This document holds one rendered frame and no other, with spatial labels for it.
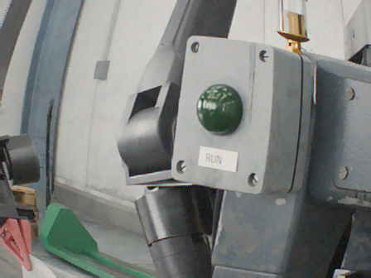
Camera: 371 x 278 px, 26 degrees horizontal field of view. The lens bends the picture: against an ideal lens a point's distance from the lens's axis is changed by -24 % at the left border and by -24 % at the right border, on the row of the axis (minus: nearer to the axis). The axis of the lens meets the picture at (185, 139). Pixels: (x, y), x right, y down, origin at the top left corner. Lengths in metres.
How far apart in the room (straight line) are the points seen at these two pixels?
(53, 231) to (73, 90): 3.26
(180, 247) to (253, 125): 0.31
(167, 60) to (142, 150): 0.08
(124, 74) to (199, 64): 8.02
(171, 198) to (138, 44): 7.68
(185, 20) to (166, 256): 0.23
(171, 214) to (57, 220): 5.41
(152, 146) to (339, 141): 0.32
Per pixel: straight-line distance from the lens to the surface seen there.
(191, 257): 0.86
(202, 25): 0.92
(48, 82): 9.17
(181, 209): 0.87
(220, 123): 0.57
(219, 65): 0.59
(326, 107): 0.59
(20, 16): 1.35
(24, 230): 1.16
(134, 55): 8.55
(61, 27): 9.20
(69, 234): 6.32
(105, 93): 8.79
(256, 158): 0.56
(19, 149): 1.24
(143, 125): 0.88
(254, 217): 0.62
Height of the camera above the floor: 1.30
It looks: 3 degrees down
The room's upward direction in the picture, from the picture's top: 7 degrees clockwise
